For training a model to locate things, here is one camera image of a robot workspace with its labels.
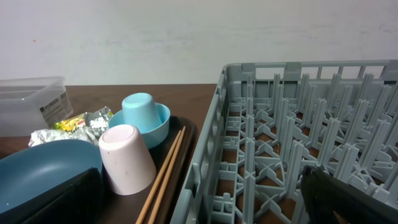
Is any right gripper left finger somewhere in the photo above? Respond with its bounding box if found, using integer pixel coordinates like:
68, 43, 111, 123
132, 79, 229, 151
1, 168, 103, 223

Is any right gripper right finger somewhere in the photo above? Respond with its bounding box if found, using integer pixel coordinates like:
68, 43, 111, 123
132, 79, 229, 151
300, 166, 397, 224

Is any pink cup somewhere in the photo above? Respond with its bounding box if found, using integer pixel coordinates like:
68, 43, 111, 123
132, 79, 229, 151
99, 124, 156, 195

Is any dark blue bowl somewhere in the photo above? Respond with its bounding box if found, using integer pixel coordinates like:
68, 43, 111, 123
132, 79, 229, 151
1, 139, 103, 212

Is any light blue cup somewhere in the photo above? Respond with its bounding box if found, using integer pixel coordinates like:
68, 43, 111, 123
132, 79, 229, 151
122, 93, 162, 133

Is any grey dishwasher rack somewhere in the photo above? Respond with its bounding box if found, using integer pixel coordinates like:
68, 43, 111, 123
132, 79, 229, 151
170, 60, 397, 223

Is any brown serving tray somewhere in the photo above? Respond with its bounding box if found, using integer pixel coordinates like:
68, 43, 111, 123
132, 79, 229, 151
97, 116, 198, 224

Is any left wooden chopstick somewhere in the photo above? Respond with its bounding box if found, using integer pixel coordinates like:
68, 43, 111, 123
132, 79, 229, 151
136, 128, 185, 224

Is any wooden chopstick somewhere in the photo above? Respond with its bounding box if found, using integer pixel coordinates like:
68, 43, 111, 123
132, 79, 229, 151
136, 128, 185, 224
148, 126, 186, 224

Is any right wooden chopstick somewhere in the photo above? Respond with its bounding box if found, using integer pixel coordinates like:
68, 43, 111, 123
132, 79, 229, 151
148, 126, 186, 224

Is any crumpled white tissue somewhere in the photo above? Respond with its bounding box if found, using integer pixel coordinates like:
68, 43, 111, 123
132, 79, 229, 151
28, 128, 98, 147

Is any yellow green snack wrapper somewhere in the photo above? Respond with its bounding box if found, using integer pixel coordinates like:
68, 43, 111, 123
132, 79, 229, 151
53, 113, 86, 133

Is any crumpled silver foil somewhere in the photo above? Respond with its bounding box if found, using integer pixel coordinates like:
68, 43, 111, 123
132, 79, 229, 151
84, 106, 113, 138

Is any light blue small bowl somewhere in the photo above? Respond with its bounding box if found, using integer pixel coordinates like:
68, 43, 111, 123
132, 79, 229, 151
108, 103, 171, 149

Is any clear plastic container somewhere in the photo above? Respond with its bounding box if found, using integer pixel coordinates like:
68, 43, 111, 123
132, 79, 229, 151
1, 77, 73, 137

